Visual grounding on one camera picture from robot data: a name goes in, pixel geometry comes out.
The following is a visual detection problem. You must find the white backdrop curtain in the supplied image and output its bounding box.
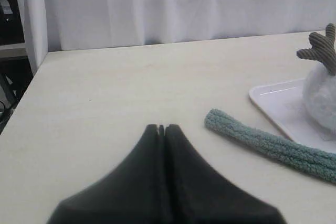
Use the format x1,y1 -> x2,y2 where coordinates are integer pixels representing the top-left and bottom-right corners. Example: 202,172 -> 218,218
17,0 -> 335,72

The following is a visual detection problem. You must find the white fluffy plush toy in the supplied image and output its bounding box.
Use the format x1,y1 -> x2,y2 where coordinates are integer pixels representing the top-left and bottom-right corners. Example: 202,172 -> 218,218
296,23 -> 335,134

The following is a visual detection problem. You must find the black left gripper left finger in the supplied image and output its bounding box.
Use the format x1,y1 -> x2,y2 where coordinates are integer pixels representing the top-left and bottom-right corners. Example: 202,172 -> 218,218
48,124 -> 164,223

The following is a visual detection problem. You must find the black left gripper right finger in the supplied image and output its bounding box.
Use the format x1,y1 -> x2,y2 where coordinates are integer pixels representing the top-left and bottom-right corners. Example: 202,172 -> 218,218
164,124 -> 286,223

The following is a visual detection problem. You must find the white plastic tray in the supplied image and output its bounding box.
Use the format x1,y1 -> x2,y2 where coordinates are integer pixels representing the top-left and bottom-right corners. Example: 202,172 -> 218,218
249,79 -> 335,153

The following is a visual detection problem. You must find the teal fuzzy scarf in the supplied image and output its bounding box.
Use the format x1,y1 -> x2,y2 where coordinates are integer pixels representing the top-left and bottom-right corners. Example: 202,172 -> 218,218
204,109 -> 335,184

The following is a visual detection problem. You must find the dark shelf rack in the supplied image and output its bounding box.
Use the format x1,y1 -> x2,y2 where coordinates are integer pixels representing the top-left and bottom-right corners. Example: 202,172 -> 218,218
1,0 -> 33,131

